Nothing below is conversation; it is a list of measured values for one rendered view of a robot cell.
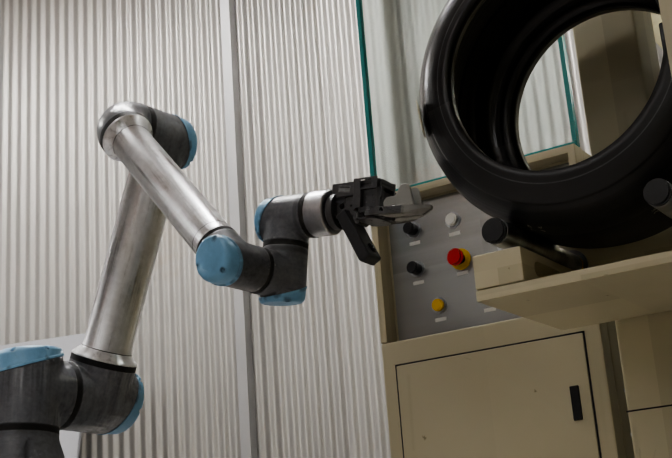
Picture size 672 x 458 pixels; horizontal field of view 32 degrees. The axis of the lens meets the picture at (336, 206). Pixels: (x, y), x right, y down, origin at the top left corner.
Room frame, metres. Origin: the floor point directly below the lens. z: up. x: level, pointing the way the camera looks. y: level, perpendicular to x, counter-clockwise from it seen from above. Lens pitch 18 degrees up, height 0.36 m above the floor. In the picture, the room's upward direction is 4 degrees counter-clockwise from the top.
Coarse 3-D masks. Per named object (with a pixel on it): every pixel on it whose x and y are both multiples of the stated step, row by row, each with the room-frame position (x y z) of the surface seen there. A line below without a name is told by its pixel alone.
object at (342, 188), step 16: (336, 192) 2.17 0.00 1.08; (352, 192) 2.15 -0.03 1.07; (368, 192) 2.13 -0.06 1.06; (384, 192) 2.14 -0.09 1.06; (336, 208) 2.17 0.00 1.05; (352, 208) 2.15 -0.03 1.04; (368, 208) 2.11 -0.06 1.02; (336, 224) 2.18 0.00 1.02; (368, 224) 2.17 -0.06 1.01; (384, 224) 2.16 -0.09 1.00
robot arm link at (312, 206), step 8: (312, 192) 2.19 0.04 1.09; (320, 192) 2.18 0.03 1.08; (328, 192) 2.18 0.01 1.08; (304, 200) 2.18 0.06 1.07; (312, 200) 2.17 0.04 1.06; (320, 200) 2.16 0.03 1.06; (304, 208) 2.18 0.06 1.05; (312, 208) 2.17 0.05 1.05; (320, 208) 2.16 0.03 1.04; (304, 216) 2.18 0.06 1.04; (312, 216) 2.17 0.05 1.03; (320, 216) 2.16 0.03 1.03; (312, 224) 2.18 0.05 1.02; (320, 224) 2.17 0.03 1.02; (328, 224) 2.18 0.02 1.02; (312, 232) 2.20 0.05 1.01; (320, 232) 2.19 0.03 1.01; (328, 232) 2.19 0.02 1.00; (336, 232) 2.21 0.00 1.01
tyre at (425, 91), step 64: (448, 0) 1.95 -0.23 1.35; (512, 0) 2.05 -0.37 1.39; (576, 0) 2.06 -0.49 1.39; (640, 0) 2.00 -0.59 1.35; (448, 64) 1.92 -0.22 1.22; (512, 64) 2.14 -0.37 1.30; (448, 128) 1.93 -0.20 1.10; (512, 128) 2.15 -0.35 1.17; (640, 128) 1.75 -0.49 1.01; (512, 192) 1.88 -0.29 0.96; (576, 192) 1.82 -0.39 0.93; (640, 192) 1.80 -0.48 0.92
